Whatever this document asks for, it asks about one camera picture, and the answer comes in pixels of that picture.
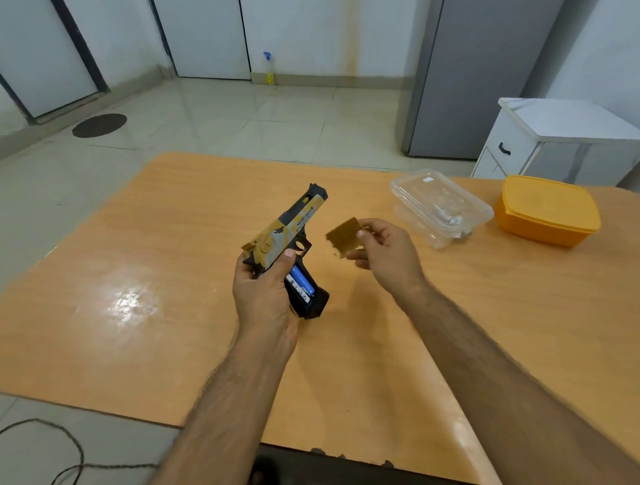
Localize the clear plastic container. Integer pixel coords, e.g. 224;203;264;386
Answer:
389;169;495;250

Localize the yellow and black toy pistol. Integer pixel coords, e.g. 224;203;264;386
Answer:
241;183;331;320

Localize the white door with dark frame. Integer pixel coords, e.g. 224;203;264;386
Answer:
0;0;110;126
150;0;252;81

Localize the person's right forearm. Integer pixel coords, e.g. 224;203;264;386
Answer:
394;282;640;485

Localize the round dark floor cover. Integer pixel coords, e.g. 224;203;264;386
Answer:
71;113;128;139

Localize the person's right hand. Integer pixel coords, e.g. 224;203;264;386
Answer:
345;218;430;301

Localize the black cable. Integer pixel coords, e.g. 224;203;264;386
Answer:
0;418;161;485

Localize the blue battery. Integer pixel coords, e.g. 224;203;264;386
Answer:
290;265;316;297

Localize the yellow plastic lidded container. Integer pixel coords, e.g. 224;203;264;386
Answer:
493;175;603;249

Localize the person's left forearm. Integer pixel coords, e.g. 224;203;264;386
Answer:
149;340;297;485

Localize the person's left hand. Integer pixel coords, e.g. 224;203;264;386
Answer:
232;248;301;361

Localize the brown battery cover plate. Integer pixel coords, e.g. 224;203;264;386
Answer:
325;217;365;259

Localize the white cabinet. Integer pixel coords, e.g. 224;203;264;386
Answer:
470;97;640;189

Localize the white cylindrical battery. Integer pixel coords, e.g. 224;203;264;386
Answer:
433;204;464;226

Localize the black and white battery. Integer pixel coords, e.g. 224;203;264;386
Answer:
285;274;311;306

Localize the grey refrigerator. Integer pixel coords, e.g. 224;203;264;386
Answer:
399;0;566;161

